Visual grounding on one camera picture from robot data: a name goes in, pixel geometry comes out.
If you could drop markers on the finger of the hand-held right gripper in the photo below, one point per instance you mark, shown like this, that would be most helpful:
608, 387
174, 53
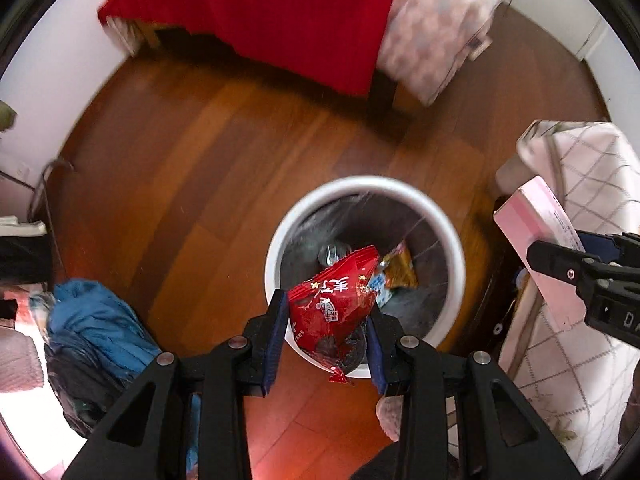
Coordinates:
602, 244
560, 260

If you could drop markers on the pink fuzzy slipper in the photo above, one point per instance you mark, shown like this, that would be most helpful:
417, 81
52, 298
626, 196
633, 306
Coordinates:
391, 417

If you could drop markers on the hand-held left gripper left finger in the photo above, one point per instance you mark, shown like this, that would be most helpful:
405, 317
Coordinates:
274, 345

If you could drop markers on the pink and white carton box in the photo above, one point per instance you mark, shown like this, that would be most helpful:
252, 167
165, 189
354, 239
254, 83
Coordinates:
535, 230

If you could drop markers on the pink patterned quilt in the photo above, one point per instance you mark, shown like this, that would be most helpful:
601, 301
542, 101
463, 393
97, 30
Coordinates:
440, 25

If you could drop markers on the red blanket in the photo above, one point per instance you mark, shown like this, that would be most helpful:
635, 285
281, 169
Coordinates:
280, 10

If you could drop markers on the thin metal frame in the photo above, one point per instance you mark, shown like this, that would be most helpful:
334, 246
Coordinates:
47, 175

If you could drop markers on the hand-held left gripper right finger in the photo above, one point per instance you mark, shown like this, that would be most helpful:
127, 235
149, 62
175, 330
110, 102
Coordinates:
378, 355

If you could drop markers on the pink knitted cloth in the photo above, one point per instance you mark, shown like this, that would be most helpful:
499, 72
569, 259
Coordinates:
20, 360

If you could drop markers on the red snack packet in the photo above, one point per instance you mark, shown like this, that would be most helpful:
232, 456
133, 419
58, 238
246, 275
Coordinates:
332, 305

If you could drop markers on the person's legs in black trousers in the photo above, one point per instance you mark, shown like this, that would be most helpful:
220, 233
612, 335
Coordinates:
395, 465

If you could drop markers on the blue jacket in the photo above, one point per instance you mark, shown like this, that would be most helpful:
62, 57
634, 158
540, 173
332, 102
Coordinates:
95, 320

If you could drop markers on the white round trash bin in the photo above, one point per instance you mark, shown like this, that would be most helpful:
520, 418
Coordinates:
450, 260

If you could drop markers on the orange noodle packet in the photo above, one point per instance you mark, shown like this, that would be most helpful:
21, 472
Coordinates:
400, 267

